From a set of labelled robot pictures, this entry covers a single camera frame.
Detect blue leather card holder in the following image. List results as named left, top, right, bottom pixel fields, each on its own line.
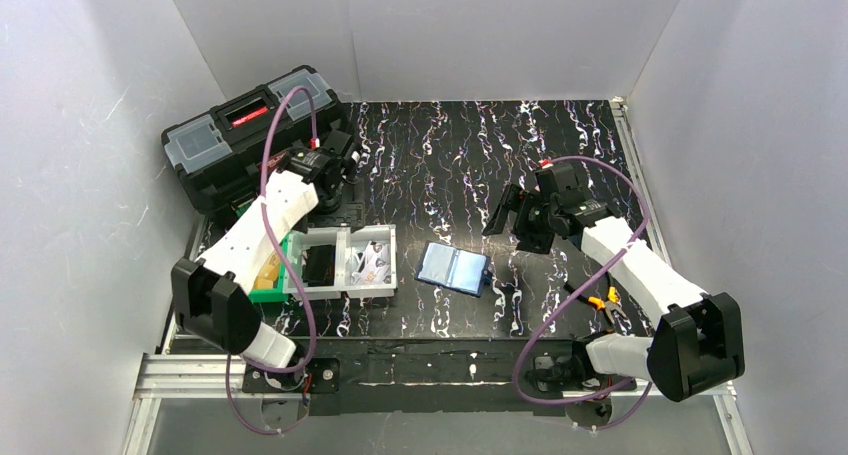
left=414, top=241, right=494, bottom=298

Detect black grey toolbox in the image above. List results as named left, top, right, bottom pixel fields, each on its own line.
left=161, top=65, right=348, bottom=216

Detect green plastic bin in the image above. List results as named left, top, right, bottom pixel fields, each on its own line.
left=248, top=249, right=289, bottom=304

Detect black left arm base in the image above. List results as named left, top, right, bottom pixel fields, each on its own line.
left=241, top=357, right=341, bottom=395

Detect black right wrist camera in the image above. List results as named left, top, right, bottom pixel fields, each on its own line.
left=534, top=162, right=614, bottom=230

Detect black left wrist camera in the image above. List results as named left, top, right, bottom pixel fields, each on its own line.
left=276, top=130, right=362, bottom=190

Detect gold card in bin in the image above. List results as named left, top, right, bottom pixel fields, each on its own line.
left=253, top=253, right=281, bottom=290

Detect white divided plastic tray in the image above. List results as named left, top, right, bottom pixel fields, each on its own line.
left=284, top=224, right=398, bottom=301

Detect orange black pliers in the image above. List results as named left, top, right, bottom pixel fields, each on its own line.
left=577, top=285, right=627, bottom=324

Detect black chip card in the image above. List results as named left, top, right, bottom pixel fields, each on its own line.
left=301, top=244, right=336, bottom=287

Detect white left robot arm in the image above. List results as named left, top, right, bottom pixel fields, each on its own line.
left=171, top=171, right=318, bottom=374

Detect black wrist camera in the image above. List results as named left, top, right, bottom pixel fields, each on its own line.
left=534, top=162, right=614, bottom=230
left=276, top=130, right=362, bottom=190

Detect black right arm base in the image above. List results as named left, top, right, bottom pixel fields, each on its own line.
left=523, top=355, right=624, bottom=394

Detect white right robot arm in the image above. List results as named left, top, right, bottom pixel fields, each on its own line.
left=483, top=184, right=746, bottom=402

